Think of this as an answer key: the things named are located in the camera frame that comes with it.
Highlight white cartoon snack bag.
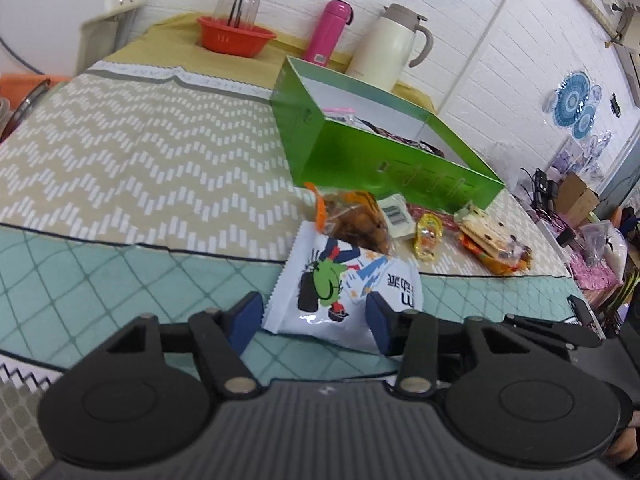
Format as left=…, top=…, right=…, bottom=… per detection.
left=262, top=220, right=425, bottom=353

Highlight patterned green beige tablecloth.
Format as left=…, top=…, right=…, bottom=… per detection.
left=0, top=60, right=586, bottom=411

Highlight yellow snack packet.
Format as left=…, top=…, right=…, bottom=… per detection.
left=412, top=211, right=444, bottom=261

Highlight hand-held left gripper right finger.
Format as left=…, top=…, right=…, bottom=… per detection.
left=365, top=294, right=531, bottom=401

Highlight orange brown snack packet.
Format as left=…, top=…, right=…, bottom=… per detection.
left=306, top=182, right=393, bottom=253

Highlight pink thermos bottle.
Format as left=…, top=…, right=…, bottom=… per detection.
left=305, top=0, right=353, bottom=66

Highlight yellow cloth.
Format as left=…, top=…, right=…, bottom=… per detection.
left=102, top=12, right=441, bottom=111

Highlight brown cardboard box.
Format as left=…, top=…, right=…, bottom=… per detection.
left=556, top=172, right=600, bottom=216

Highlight white barcode label packet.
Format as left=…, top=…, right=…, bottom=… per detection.
left=376, top=192, right=417, bottom=238

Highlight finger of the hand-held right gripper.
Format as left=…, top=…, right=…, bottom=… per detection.
left=502, top=312, right=577, bottom=357

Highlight grey cable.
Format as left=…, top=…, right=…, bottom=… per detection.
left=0, top=35, right=47, bottom=74

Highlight cream thermos jug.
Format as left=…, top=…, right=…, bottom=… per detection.
left=346, top=3, right=434, bottom=93

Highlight red plastic basket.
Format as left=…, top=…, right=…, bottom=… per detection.
left=196, top=16, right=277, bottom=58

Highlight dark brown snack packet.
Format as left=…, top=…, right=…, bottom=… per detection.
left=356, top=118, right=445, bottom=156

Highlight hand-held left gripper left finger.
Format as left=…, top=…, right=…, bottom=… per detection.
left=107, top=291, right=264, bottom=401

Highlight wall picture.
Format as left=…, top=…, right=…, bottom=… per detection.
left=547, top=130, right=613, bottom=177

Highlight orange cracker snack packet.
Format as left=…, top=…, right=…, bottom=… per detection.
left=455, top=200, right=534, bottom=276

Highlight green cardboard box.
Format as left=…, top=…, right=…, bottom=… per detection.
left=270, top=56, right=506, bottom=216

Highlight black chargers with cables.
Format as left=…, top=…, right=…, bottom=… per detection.
left=529, top=169, right=562, bottom=207

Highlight red flat snack packet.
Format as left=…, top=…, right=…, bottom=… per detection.
left=407, top=204, right=462, bottom=233

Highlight clear bag of pink items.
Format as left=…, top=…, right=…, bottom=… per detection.
left=570, top=220, right=628, bottom=291

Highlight blue paper fan wall decoration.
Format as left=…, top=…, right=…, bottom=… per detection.
left=542, top=71, right=603, bottom=141

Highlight black phone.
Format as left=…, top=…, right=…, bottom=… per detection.
left=567, top=294, right=606, bottom=338

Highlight wooden rod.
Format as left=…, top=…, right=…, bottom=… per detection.
left=545, top=0, right=626, bottom=46

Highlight clear plastic bag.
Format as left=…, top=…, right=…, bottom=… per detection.
left=492, top=137, right=531, bottom=186

